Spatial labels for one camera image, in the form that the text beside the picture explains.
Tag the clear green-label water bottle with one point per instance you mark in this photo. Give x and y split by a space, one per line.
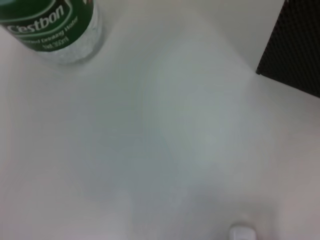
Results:
50 25

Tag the black mesh pen holder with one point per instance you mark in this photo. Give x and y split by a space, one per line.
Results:
295 50

